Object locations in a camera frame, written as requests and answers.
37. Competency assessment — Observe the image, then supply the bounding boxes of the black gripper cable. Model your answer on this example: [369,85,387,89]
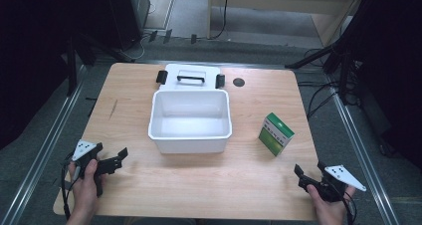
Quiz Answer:
[60,151,83,221]
[340,190,358,225]

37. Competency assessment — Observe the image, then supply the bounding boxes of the white lid with black handle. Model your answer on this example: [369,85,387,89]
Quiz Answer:
[155,63,227,92]

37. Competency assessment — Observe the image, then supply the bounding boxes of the white plastic storage box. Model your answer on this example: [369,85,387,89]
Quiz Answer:
[147,89,233,155]

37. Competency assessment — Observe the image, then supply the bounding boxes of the black cabinet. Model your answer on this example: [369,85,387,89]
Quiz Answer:
[105,0,151,52]

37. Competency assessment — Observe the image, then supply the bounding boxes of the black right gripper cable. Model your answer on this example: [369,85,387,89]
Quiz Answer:
[340,190,358,225]

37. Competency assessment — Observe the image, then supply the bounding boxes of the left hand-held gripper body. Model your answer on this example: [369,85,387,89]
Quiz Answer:
[71,139,105,198]

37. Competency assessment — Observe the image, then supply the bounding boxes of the person's left hand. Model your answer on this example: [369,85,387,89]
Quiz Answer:
[68,158,107,217]

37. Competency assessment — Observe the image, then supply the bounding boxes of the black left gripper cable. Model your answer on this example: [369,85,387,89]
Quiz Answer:
[60,151,83,221]

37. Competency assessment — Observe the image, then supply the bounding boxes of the person's right hand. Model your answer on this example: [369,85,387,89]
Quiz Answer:
[306,183,356,222]

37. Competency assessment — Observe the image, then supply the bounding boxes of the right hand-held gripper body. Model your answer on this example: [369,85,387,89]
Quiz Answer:
[307,164,368,204]

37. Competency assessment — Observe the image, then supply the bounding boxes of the black hanging cable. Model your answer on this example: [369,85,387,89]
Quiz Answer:
[209,0,231,41]

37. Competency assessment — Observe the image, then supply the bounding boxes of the dark curtain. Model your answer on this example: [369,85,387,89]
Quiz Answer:
[337,0,422,169]
[0,0,115,151]

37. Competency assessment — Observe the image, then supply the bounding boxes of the green and white carton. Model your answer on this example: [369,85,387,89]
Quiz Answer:
[258,112,296,157]

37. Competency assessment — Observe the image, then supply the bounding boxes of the white floor cable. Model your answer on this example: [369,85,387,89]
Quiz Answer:
[124,2,157,61]

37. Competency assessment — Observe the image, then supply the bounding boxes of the black metal stand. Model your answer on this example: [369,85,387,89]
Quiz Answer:
[61,34,137,99]

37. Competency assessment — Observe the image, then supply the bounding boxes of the black tripod stand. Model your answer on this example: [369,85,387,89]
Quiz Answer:
[284,40,361,106]

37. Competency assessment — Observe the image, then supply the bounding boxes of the metal floor rail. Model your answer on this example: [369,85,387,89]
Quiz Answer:
[0,65,90,225]
[323,73,402,225]

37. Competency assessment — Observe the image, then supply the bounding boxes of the black floor cables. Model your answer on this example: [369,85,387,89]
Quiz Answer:
[297,47,362,121]

